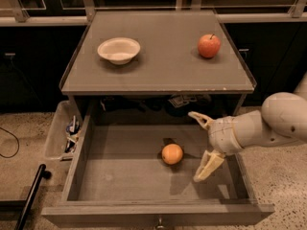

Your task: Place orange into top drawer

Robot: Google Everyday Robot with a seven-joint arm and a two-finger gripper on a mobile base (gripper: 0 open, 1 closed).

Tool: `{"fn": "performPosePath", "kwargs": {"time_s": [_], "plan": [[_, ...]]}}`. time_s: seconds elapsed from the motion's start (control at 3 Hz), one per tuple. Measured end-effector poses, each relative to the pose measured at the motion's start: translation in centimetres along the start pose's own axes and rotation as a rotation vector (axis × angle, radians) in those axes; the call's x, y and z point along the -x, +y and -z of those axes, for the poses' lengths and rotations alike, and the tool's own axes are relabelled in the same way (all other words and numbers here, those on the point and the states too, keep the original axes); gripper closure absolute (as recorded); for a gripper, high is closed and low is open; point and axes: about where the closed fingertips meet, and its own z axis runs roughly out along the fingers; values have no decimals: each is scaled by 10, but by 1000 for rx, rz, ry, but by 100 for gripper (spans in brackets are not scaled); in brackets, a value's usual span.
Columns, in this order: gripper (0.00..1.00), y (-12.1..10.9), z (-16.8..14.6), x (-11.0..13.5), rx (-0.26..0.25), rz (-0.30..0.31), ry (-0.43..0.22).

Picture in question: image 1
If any clutter inside plastic bin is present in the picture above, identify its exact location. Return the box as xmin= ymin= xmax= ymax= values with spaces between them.
xmin=64 ymin=116 xmax=81 ymax=153

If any grey cabinet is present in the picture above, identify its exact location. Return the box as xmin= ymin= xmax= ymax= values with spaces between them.
xmin=60 ymin=11 xmax=255 ymax=125

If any red apple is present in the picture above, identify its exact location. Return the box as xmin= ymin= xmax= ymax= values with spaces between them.
xmin=198 ymin=34 xmax=221 ymax=58

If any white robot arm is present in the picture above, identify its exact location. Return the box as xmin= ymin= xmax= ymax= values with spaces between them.
xmin=188 ymin=74 xmax=307 ymax=182

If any black cable on floor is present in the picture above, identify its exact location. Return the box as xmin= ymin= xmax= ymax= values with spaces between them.
xmin=0 ymin=126 xmax=21 ymax=159

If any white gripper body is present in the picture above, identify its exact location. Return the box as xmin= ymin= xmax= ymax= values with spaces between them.
xmin=208 ymin=116 xmax=243 ymax=155

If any black bar handle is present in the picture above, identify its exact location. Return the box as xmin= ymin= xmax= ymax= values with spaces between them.
xmin=14 ymin=164 xmax=46 ymax=230

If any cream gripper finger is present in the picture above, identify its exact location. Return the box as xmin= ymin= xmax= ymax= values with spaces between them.
xmin=188 ymin=111 xmax=214 ymax=130
xmin=193 ymin=150 xmax=224 ymax=182

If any metal railing frame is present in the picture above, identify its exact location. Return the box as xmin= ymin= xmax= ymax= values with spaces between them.
xmin=0 ymin=0 xmax=307 ymax=26

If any open grey top drawer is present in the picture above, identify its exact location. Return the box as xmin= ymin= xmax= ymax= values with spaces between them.
xmin=42 ymin=109 xmax=274 ymax=229

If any white paper bowl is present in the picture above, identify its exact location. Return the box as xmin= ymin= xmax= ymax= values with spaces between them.
xmin=97 ymin=37 xmax=141 ymax=65

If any orange fruit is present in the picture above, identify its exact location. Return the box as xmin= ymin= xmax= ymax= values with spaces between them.
xmin=161 ymin=144 xmax=183 ymax=165

